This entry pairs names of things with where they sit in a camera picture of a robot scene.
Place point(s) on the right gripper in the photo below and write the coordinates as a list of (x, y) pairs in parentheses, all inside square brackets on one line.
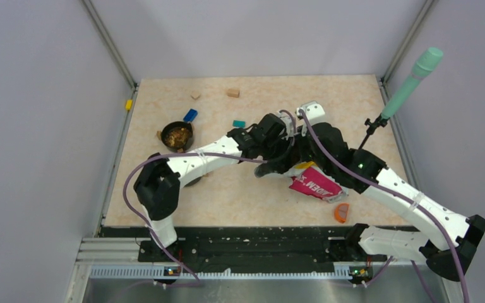
[(303, 139)]

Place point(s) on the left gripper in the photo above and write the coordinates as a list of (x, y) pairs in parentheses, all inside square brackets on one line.
[(285, 143)]

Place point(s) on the pet food bag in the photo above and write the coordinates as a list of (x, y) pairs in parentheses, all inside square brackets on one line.
[(308, 179)]

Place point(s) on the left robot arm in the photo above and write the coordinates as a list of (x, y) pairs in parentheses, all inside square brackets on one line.
[(161, 178)]

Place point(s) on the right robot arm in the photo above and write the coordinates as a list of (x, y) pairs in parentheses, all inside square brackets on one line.
[(446, 241)]

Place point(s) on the black pet bowl near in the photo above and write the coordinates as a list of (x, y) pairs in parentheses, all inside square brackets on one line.
[(187, 181)]

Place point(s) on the black pet bowl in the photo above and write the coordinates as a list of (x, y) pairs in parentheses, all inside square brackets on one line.
[(177, 136), (187, 181)]

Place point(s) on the black pet bowl far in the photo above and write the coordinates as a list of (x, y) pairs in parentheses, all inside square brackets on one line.
[(177, 136)]

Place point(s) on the teal block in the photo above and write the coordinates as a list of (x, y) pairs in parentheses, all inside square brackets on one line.
[(238, 124)]

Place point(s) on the wooden block right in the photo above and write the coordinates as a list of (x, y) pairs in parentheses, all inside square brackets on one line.
[(233, 92)]

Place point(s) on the wooden block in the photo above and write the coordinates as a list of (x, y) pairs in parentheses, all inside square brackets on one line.
[(195, 95), (233, 92)]

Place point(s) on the black mini tripod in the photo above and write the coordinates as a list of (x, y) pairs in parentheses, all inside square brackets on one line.
[(378, 122)]

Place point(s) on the orange plastic piece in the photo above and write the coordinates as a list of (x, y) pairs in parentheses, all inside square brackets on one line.
[(341, 212)]

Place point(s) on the blue block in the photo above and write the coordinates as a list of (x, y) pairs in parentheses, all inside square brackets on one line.
[(190, 116)]

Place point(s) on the wooden block left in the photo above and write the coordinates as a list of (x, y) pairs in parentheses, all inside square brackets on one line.
[(195, 95)]

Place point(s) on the mint green microphone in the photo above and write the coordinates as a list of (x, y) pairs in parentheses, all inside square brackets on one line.
[(425, 64)]

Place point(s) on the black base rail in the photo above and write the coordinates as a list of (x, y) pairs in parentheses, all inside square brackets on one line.
[(265, 249)]

